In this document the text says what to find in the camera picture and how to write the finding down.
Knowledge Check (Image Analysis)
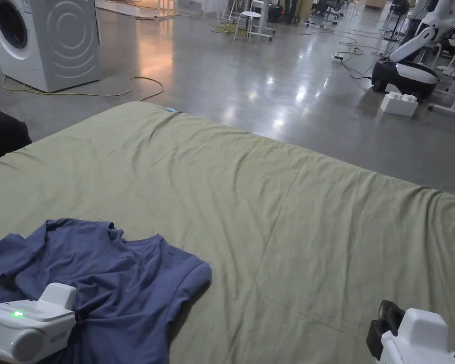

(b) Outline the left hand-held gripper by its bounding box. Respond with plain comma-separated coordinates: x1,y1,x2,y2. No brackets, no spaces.
0,282,78,363

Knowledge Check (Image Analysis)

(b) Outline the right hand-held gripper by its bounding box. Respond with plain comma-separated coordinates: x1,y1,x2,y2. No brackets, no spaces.
365,299,455,364

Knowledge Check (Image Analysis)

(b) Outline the dark blue shirt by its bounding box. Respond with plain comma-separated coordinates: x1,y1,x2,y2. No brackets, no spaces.
0,218,212,364

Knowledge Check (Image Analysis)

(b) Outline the bed with pale green sheet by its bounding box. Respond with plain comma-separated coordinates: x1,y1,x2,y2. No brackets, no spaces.
0,100,455,364

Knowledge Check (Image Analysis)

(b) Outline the white foam block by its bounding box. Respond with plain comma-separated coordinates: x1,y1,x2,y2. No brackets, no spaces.
381,91,419,117

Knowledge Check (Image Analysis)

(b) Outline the white and black robot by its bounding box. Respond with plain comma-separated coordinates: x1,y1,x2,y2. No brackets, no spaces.
371,0,455,100

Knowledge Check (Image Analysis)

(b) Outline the white washing machine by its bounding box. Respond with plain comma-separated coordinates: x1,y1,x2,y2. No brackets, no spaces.
0,0,101,93

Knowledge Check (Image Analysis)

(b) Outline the black standing fan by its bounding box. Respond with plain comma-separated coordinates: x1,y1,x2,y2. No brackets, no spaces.
382,0,411,41

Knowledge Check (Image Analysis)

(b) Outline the white table on casters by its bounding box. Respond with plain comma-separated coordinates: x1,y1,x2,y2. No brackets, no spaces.
246,0,276,43

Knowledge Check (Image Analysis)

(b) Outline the white round stool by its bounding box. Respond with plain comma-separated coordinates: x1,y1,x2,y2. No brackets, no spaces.
233,11,263,42

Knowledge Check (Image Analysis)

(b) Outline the yellow floor cable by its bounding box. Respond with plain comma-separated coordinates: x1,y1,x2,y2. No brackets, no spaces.
3,75,164,101

